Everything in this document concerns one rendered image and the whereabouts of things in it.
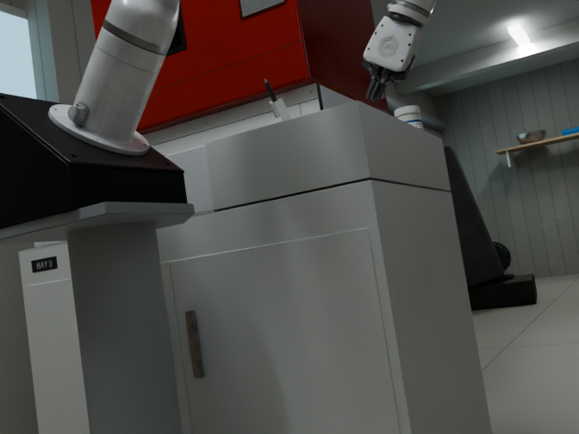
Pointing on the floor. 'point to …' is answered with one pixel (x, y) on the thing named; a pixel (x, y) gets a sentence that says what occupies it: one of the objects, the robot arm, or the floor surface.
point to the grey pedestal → (118, 310)
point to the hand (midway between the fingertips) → (375, 91)
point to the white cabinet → (293, 319)
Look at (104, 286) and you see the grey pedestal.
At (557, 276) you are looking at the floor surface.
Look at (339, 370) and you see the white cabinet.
